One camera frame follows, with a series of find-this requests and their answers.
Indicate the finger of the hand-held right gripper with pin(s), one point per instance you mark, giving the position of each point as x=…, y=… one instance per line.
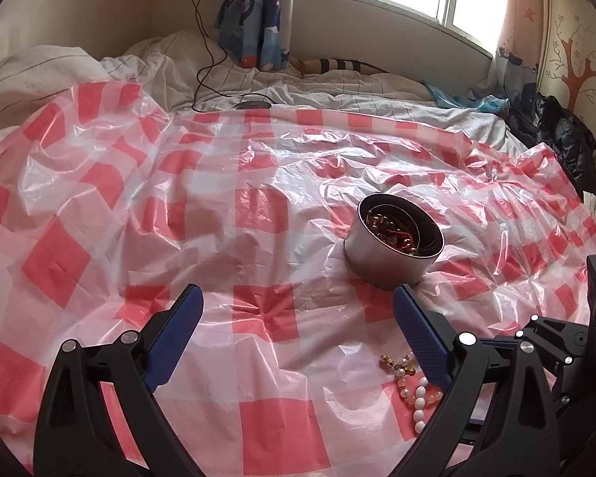
x=556, y=338

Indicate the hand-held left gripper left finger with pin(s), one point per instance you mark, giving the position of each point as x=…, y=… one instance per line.
x=171, y=338

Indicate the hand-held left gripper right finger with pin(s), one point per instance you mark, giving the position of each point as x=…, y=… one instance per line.
x=424, y=338

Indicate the round metal tin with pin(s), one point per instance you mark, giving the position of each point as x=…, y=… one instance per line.
x=377, y=263

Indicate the gold pearl charm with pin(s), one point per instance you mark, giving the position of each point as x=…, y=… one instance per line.
x=397, y=363

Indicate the red checkered plastic sheet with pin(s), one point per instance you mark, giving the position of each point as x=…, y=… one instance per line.
x=258, y=208

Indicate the black puffer jacket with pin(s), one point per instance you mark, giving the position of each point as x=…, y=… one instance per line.
x=561, y=144

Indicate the blue plastic bag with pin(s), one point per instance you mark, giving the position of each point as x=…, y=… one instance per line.
x=482, y=102

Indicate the round black charging pad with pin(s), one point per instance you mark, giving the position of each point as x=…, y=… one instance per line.
x=252, y=105

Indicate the white striped duvet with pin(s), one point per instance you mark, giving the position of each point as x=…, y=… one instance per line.
x=328, y=99

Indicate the striped plush toy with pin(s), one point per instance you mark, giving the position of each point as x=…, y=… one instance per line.
x=337, y=65

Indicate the whale print curtain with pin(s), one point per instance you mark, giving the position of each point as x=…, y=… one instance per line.
x=258, y=20
x=514, y=25

